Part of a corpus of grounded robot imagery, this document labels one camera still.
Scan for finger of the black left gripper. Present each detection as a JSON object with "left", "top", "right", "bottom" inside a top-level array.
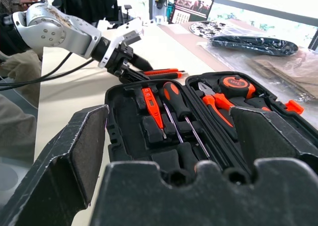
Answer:
[
  {"left": 129, "top": 55, "right": 154, "bottom": 72},
  {"left": 118, "top": 69, "right": 150, "bottom": 85}
]

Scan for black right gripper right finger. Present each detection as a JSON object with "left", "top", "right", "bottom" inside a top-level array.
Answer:
[{"left": 230, "top": 106, "right": 318, "bottom": 174}]

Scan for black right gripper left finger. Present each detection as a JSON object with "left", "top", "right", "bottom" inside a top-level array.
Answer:
[{"left": 0, "top": 104, "right": 110, "bottom": 226}]

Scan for orange black utility knife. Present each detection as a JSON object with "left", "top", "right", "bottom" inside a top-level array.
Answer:
[{"left": 139, "top": 68, "right": 186, "bottom": 80}]

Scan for orange voltage tester pen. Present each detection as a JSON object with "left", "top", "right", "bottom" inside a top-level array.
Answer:
[{"left": 141, "top": 87, "right": 166, "bottom": 139}]

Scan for large orange black screwdriver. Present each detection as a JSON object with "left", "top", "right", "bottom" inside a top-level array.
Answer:
[{"left": 159, "top": 81, "right": 212, "bottom": 160}]

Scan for black tool case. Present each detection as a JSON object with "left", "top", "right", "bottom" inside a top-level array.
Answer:
[{"left": 104, "top": 71, "right": 318, "bottom": 185}]

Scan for black chair armrest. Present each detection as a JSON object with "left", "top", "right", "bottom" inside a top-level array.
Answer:
[{"left": 122, "top": 4, "right": 133, "bottom": 22}]

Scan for white rack with bottles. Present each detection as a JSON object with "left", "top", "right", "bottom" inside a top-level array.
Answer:
[{"left": 151, "top": 0, "right": 175, "bottom": 23}]

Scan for orange black tape measure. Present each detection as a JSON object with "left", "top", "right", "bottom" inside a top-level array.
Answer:
[{"left": 218, "top": 75, "right": 257, "bottom": 100}]

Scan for black garment with white print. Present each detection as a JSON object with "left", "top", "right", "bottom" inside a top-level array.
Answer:
[{"left": 59, "top": 0, "right": 120, "bottom": 23}]

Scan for beige cloth in clear bag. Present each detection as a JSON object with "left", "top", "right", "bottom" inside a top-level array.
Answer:
[{"left": 245, "top": 48, "right": 318, "bottom": 103}]

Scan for perforated round metal plate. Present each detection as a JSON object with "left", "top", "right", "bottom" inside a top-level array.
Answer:
[{"left": 188, "top": 20, "right": 231, "bottom": 40}]

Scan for beige trousers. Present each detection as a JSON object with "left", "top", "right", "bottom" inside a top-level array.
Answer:
[{"left": 0, "top": 49, "right": 43, "bottom": 162}]

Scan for open laptop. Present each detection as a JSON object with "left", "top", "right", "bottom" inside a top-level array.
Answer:
[{"left": 167, "top": 0, "right": 217, "bottom": 24}]

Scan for dark blue bagged garment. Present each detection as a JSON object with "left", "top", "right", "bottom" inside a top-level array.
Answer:
[{"left": 208, "top": 34, "right": 299, "bottom": 57}]

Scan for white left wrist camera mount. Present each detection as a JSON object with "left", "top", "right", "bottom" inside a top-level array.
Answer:
[{"left": 97, "top": 17, "right": 145, "bottom": 69}]

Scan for orange handled pliers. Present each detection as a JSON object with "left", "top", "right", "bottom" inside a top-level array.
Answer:
[{"left": 197, "top": 81, "right": 239, "bottom": 140}]

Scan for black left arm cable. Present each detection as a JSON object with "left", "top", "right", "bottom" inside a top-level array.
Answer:
[{"left": 0, "top": 51, "right": 96, "bottom": 92}]

